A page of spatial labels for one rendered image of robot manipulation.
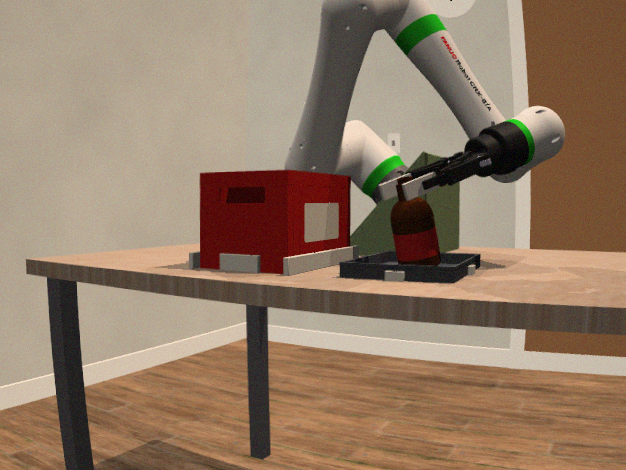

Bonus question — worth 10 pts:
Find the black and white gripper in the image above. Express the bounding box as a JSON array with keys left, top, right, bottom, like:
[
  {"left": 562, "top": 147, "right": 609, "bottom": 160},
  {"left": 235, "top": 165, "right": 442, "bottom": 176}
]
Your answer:
[{"left": 378, "top": 134, "right": 504, "bottom": 201}]

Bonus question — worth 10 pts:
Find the brown bottle with red label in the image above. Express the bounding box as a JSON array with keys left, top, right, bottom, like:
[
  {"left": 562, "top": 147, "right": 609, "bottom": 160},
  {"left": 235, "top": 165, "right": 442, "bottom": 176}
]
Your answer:
[{"left": 390, "top": 176, "right": 441, "bottom": 266}]

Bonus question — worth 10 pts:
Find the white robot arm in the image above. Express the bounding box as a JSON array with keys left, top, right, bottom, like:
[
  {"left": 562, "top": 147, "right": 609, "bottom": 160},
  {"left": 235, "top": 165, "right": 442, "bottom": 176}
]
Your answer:
[{"left": 284, "top": 0, "right": 565, "bottom": 205}]

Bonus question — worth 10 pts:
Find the dark red crate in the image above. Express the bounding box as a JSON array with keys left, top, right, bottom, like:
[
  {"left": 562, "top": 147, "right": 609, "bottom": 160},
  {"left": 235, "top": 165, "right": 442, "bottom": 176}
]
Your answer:
[{"left": 200, "top": 170, "right": 351, "bottom": 274}]

